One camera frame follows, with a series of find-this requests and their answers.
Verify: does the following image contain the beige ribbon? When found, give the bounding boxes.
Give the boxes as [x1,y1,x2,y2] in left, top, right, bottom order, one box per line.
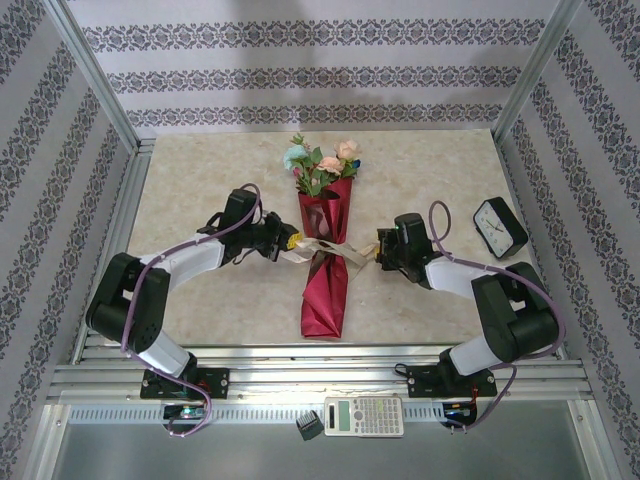
[279,237,381,269]

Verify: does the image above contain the red maroon wrapping paper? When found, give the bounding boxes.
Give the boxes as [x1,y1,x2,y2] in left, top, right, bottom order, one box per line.
[299,179,355,340]

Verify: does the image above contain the light teal fake flower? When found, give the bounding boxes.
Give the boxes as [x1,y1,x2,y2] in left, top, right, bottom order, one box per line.
[283,133,324,199]

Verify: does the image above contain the black alarm clock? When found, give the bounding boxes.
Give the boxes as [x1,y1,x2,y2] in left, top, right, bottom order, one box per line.
[472,196,530,261]

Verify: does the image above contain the grey scientific calculator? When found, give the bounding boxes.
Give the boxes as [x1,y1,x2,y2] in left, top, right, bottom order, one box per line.
[323,394,405,439]

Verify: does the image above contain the small black ribbed block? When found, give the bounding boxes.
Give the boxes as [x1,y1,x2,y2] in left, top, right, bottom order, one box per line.
[295,410,321,441]

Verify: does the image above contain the steel sheet panel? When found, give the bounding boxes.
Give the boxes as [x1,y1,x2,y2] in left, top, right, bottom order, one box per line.
[29,403,614,480]

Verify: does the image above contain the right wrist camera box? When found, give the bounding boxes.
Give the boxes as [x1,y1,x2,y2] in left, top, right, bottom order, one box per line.
[393,213,432,247]

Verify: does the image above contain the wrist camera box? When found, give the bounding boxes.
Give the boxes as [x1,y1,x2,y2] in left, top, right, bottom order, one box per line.
[221,188,262,227]
[393,213,432,247]

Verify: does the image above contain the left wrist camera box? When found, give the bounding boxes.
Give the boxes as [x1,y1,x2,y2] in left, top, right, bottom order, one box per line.
[221,188,262,227]

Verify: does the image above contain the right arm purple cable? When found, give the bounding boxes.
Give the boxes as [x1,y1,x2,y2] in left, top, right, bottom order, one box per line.
[428,200,569,435]

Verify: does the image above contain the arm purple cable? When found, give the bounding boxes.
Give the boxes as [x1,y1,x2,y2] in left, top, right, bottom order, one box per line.
[119,183,264,439]
[428,200,569,435]

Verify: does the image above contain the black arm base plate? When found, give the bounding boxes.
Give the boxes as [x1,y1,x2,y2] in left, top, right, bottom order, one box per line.
[407,363,497,400]
[139,367,231,401]

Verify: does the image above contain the aluminium front rail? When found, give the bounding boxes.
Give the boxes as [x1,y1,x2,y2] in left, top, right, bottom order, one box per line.
[47,342,596,401]

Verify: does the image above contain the aluminium side rail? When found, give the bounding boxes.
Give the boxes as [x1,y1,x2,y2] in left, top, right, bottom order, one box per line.
[69,138,154,364]
[493,138,570,360]

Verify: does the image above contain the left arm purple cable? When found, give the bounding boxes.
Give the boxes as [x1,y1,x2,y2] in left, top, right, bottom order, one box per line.
[119,183,264,439]

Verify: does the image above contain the perforated metal cable tray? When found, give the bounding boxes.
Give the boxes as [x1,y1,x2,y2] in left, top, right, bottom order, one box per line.
[66,402,449,425]

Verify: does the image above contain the aluminium frame post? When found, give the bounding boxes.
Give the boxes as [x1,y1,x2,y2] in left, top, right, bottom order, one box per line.
[41,0,142,154]
[491,0,585,146]

